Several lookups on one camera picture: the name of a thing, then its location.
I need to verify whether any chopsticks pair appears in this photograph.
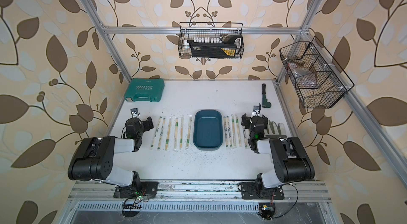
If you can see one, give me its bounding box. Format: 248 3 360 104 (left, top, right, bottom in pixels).
242 126 249 148
185 115 192 149
235 115 242 147
223 116 232 148
164 116 172 151
173 117 179 151
231 115 237 148
179 116 184 150
150 116 165 150
157 117 166 151

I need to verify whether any teal plastic storage box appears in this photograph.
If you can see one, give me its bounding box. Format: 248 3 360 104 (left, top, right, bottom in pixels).
193 110 224 151

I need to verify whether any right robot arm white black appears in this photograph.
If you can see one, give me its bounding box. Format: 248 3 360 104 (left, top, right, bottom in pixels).
241 114 315 191

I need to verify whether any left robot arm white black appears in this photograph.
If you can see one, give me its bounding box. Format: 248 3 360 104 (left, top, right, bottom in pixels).
67 117 154 191

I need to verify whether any black power supply box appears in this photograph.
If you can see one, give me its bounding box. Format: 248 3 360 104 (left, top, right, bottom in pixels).
189 42 241 59

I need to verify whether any white grey work glove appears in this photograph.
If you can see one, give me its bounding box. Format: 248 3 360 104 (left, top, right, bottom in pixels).
266 120 287 139

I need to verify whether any green black hand tool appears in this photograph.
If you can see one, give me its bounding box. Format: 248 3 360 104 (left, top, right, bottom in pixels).
261 83 271 108

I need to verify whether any green plastic tool case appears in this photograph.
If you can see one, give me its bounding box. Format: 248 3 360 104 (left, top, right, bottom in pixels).
124 79 165 102

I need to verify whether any plastic bag in basket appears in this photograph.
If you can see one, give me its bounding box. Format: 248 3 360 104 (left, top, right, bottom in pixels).
288 62 316 84

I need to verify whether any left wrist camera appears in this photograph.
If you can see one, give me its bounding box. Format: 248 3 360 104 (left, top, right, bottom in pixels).
130 108 140 118

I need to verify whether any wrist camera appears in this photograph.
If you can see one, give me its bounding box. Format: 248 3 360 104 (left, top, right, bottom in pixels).
130 108 140 118
251 104 261 117

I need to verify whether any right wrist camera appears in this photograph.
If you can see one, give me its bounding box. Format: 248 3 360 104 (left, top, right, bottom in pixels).
251 104 261 117

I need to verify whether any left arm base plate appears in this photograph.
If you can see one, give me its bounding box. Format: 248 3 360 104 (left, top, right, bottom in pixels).
113 181 159 200

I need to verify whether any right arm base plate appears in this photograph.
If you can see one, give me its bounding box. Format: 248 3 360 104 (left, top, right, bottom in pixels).
237 182 285 200

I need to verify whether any black wire basket right wall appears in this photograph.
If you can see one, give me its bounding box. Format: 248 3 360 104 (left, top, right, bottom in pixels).
279 37 355 109

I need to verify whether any black wire basket wall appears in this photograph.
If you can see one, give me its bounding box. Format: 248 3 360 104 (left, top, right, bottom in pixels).
279 37 355 109
178 21 244 59

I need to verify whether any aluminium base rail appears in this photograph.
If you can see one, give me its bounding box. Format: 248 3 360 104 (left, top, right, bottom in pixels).
67 180 332 213

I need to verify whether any black wire basket back wall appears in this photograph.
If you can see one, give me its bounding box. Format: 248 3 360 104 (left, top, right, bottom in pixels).
178 21 244 59

